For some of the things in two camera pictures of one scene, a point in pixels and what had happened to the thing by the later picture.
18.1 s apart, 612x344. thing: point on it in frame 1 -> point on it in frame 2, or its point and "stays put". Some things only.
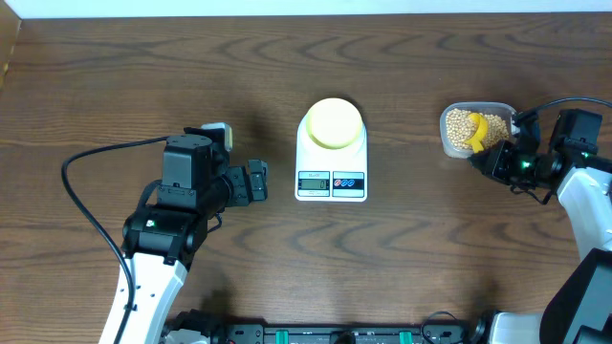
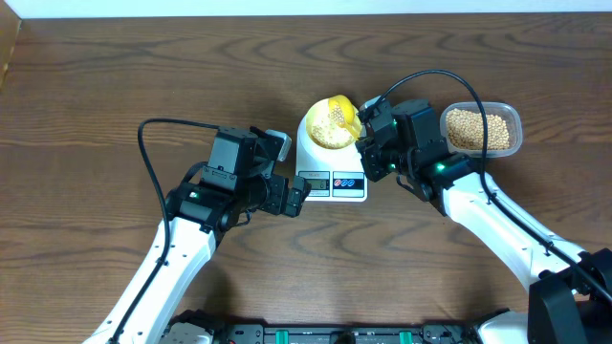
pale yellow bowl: [334, 123] stays put
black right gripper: [495, 168] -> [369, 153]
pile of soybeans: [462, 126] stays put
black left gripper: [242, 194] -> [293, 200]
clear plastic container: [468, 127] stays put
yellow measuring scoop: [476, 139] -> [342, 112]
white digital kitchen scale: [326, 175] stays put
